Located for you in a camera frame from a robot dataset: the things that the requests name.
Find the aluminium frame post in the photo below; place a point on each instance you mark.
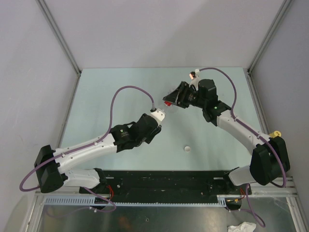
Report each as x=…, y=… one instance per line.
x=58, y=35
x=279, y=17

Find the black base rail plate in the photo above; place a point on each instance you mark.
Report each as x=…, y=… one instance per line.
x=171, y=187

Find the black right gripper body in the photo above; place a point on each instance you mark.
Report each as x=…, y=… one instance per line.
x=191, y=97

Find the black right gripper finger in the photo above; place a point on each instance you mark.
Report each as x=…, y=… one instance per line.
x=179, y=90
x=172, y=99

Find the red label water bottle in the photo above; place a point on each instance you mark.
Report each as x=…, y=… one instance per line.
x=169, y=110

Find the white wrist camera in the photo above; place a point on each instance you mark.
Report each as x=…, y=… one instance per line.
x=158, y=115
x=194, y=78

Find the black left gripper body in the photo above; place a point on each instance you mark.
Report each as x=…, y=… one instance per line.
x=148, y=139

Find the right aluminium frame post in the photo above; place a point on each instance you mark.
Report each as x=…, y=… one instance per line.
x=279, y=17

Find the crumpled white tissue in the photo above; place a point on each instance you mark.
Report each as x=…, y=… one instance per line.
x=243, y=227

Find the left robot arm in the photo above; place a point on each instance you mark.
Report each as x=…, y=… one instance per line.
x=57, y=168

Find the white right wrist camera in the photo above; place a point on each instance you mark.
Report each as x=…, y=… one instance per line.
x=194, y=78

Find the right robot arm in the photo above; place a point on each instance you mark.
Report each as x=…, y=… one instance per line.
x=269, y=156

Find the left aluminium frame post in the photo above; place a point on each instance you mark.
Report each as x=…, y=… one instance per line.
x=58, y=35

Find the yellow juice bottle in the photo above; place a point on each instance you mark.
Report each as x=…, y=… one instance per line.
x=274, y=134

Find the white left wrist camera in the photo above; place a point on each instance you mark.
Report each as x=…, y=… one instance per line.
x=158, y=115

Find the white bottle cap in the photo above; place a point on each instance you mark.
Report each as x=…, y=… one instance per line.
x=187, y=149

